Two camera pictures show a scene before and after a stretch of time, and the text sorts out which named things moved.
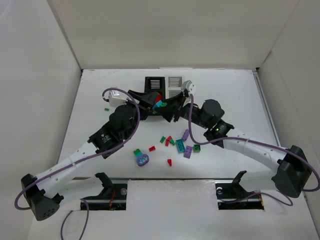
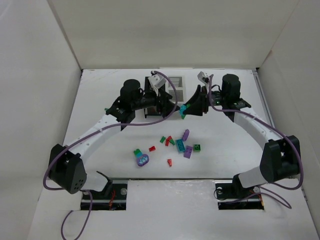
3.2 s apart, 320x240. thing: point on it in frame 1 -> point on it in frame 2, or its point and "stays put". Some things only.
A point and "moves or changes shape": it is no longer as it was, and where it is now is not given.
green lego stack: [136, 151] stays put
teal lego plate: [180, 146] stays put
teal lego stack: [140, 154] stays put
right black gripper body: [180, 107] -> [204, 100]
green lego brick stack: [163, 104] moves or changes shape
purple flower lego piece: [143, 160] stays put
